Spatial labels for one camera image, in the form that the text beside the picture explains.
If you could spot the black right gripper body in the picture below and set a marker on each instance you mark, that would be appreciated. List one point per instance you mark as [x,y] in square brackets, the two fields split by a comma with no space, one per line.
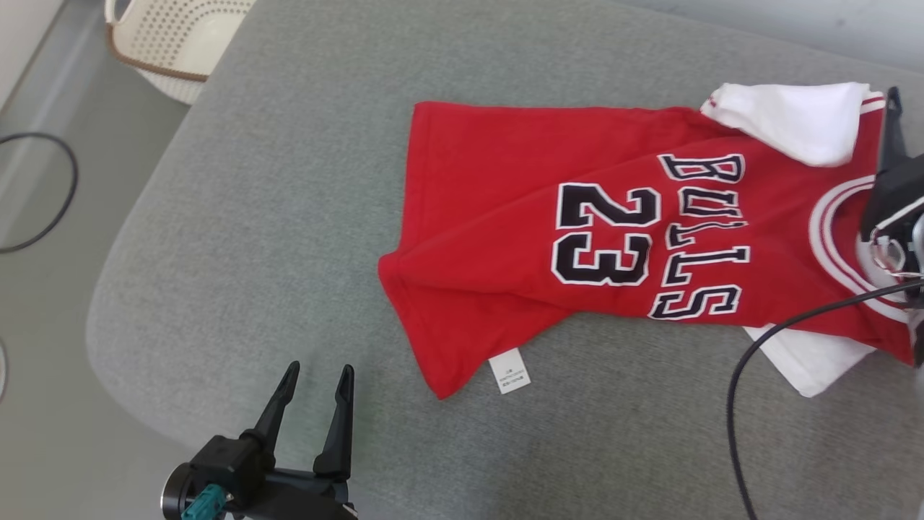
[895,195]

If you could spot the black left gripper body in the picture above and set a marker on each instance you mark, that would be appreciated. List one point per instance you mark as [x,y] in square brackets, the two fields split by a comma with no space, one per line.
[281,495]

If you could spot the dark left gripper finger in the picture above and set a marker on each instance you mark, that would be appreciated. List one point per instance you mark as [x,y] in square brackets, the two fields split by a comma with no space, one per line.
[339,440]
[274,415]

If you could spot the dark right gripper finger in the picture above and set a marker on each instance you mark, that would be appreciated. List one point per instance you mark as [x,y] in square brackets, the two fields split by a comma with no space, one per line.
[893,137]

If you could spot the red Bulls basketball jersey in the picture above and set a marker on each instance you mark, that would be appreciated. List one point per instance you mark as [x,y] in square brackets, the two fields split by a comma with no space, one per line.
[505,217]

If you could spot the grey fabric sofa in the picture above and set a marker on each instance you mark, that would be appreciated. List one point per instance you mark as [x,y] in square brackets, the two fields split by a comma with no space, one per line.
[289,253]

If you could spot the cream perforated laundry basket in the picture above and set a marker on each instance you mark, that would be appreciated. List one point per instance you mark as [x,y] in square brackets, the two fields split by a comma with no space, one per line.
[173,43]

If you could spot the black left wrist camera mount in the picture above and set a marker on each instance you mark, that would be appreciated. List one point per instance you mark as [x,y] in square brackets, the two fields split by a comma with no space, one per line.
[195,498]

